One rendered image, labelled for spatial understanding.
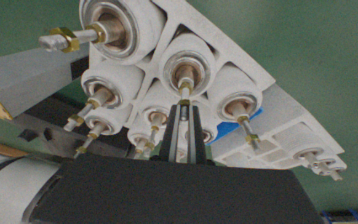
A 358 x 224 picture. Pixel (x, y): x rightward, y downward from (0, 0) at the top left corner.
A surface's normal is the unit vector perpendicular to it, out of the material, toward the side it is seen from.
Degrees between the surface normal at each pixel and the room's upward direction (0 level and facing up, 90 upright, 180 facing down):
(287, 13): 0
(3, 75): 90
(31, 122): 46
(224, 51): 0
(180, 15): 0
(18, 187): 85
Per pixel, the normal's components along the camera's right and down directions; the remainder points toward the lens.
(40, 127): 0.33, 0.05
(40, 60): 0.51, -0.61
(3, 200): 0.44, -0.21
